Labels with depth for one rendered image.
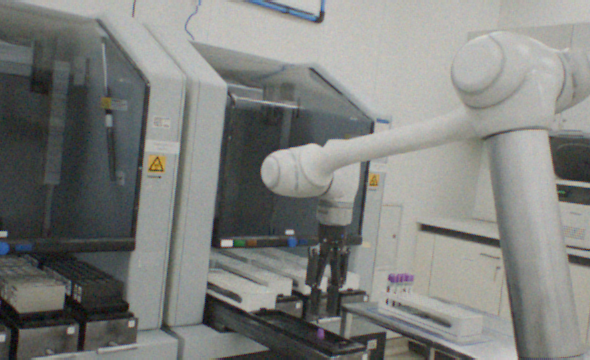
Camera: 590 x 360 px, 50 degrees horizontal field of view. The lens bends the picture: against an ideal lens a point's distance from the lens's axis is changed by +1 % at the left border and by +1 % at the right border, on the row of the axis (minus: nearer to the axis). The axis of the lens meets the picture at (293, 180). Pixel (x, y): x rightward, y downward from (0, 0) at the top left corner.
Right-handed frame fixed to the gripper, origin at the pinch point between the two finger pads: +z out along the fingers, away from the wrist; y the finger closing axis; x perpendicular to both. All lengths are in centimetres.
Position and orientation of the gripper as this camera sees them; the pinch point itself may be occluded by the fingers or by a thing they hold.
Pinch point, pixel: (323, 301)
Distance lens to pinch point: 164.0
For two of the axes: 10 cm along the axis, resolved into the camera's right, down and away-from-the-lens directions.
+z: -1.1, 9.9, 0.5
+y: -7.6, -0.5, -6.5
